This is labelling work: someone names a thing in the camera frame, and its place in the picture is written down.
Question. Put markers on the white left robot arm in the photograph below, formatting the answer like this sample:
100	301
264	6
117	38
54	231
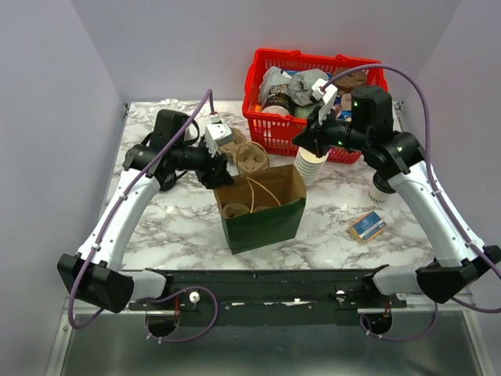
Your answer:
93	274

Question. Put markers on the black labelled tub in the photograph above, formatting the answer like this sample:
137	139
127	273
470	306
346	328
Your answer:
278	102

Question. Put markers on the blue orange card box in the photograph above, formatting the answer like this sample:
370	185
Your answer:
367	227

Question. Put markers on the white paper cup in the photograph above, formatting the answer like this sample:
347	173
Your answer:
378	194

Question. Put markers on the single brown cup carrier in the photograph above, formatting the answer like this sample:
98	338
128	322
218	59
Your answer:
233	210

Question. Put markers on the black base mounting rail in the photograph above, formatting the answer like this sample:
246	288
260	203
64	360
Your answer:
268	297

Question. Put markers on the stack of paper cups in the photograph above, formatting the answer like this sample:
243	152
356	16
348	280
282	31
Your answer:
308	165

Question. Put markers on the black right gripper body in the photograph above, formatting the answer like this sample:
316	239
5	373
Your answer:
335	132

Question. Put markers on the red plastic shopping basket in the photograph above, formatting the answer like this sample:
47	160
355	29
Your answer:
275	132

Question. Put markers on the brown green paper bag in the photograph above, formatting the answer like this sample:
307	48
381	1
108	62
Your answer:
282	189

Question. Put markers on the brown cardboard cup carrier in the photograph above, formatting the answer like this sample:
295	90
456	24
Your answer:
247	156

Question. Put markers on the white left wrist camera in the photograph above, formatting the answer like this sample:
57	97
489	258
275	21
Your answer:
217	134

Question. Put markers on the brown lidded round box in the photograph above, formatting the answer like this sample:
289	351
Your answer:
351	81

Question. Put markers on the grey plastic mailer bag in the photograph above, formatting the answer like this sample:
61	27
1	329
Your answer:
297	85

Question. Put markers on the black plastic cup lid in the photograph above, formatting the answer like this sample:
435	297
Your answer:
381	184

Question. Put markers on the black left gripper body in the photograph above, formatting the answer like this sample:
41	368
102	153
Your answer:
208	175

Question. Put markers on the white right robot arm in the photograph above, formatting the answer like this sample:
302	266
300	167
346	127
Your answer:
398	158

